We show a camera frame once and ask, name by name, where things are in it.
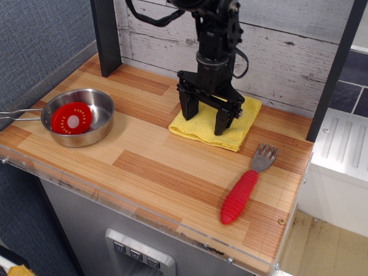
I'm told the grey toy fridge cabinet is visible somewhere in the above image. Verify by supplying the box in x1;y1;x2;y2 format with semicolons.
41;180;250;275

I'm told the white toy drainboard unit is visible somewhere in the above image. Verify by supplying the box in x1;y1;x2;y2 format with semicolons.
297;109;367;236

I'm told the red toy tomato slice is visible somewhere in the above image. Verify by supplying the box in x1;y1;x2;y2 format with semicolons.
51;102;93;135

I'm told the red handled metal fork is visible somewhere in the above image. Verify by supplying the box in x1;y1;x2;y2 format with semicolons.
220;144;279;225

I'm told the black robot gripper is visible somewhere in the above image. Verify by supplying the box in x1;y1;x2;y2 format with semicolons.
178;53;245;136

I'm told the stainless steel pan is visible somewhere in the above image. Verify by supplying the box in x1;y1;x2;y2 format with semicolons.
1;89;115;148

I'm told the dark right frame post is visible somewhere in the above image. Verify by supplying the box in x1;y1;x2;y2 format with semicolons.
306;0;367;143

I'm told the silver dispenser button panel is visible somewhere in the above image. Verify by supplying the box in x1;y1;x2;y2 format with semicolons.
105;228;177;275

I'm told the yellow object bottom left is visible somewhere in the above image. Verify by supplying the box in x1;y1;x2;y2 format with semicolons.
7;265;35;276

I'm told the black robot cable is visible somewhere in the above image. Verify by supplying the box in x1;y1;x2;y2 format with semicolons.
125;0;186;28

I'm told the yellow towel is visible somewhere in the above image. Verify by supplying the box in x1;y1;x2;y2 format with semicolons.
168;95;263;152

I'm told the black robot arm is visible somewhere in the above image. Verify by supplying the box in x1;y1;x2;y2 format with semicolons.
171;1;246;136

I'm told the dark left frame post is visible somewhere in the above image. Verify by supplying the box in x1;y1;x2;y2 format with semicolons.
90;0;122;77

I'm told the dark frame post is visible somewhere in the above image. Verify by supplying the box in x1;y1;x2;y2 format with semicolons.
306;0;367;143
90;0;122;77

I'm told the clear acrylic edge guard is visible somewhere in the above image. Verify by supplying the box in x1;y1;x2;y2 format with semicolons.
1;146;281;275

